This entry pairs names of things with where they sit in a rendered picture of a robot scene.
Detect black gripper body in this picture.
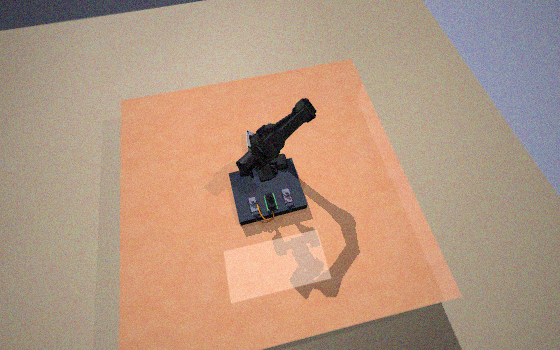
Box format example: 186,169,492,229
239,154,288,177

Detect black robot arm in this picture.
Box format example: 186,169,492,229
236,98,316,182

